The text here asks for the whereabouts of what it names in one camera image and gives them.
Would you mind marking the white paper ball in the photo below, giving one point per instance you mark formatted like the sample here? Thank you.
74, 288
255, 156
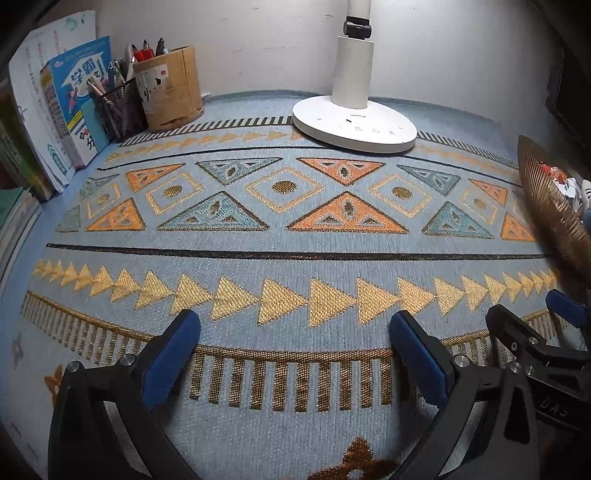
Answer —
570, 189

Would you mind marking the blue cover workbook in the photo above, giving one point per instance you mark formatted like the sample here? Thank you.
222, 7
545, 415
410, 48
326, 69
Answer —
81, 83

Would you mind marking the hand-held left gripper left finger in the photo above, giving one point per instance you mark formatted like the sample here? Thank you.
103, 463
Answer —
171, 360

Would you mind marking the dark furniture panel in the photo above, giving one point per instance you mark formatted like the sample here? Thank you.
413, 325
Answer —
568, 101

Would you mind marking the cardboard pen holder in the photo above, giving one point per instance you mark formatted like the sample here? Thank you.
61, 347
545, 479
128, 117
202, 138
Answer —
171, 87

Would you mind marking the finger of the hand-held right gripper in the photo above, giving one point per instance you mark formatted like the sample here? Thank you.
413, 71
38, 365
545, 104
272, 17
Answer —
568, 309
512, 332

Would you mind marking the bunch of pens mesh holder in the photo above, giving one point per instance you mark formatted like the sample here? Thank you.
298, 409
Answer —
111, 76

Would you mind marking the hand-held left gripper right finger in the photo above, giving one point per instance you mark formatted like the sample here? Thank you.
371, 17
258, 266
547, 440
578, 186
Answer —
418, 364

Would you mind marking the amber ribbed glass bowl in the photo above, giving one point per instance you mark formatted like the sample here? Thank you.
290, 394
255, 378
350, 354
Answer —
540, 198

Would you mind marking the row of upright books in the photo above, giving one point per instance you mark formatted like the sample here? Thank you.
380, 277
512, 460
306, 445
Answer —
14, 152

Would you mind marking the white desk lamp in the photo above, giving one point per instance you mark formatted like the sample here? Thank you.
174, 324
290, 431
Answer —
353, 69

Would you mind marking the red snack packet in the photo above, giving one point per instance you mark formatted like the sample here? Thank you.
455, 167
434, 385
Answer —
551, 171

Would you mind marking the stack of books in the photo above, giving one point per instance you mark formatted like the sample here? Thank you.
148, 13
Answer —
32, 78

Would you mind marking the blue patterned woven mat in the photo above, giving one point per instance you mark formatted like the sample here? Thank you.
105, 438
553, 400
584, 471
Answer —
295, 221

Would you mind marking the bunch of pens wooden holder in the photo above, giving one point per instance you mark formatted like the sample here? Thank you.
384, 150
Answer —
143, 54

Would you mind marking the black mesh pen holder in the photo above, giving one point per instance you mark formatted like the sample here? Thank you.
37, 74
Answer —
122, 110

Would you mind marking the teal flat book stack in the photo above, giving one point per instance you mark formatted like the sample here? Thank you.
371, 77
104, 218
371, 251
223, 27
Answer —
14, 217

